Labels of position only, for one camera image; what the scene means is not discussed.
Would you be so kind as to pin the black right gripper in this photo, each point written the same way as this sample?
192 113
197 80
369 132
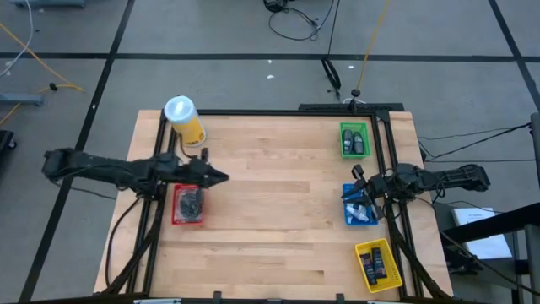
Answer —
377 186

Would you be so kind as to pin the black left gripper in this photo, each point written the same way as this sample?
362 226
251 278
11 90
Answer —
196 173

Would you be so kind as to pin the white toothpaste tube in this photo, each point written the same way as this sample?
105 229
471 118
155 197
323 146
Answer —
360 215

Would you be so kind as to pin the small white bottle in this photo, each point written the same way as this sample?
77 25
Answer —
351 207

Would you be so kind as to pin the black item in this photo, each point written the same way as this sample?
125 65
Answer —
187 217
190 195
185 207

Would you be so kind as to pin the grey deodorant bottle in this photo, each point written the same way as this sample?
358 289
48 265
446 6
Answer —
347 141
358 143

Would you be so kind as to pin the black toiletry tube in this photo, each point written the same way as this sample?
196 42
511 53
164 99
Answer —
379 262
368 268

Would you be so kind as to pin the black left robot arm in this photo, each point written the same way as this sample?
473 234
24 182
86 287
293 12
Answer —
105 171

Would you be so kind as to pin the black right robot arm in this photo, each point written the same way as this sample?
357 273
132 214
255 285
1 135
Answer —
455 177

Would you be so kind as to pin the blue plastic basket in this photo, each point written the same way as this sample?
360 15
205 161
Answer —
346 219

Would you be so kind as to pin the red plastic basket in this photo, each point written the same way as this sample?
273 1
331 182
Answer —
175 211

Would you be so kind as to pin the yellow canister with white lid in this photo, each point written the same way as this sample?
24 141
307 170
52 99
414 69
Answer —
185 122

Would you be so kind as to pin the green plastic basket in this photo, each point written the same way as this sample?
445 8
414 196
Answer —
342 126

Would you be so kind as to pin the yellow plastic basket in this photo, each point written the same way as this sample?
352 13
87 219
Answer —
394 274

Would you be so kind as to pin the white paper sheets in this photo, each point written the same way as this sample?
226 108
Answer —
481 232

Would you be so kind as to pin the black desk beam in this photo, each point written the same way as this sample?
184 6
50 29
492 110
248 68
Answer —
485 224

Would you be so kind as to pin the grey metal foot bar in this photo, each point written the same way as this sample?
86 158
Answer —
21 99

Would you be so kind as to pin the black cart wheel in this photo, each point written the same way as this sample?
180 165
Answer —
6 143

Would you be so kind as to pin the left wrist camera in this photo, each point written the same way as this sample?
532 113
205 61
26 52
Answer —
205 153

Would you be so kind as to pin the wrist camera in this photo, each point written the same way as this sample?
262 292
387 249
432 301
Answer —
205 153
358 172

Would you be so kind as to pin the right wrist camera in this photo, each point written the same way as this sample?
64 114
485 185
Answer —
358 172

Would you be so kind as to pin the black stand post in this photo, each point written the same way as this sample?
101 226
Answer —
355 93

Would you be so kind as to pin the grey metal post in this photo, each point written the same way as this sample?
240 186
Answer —
536 148

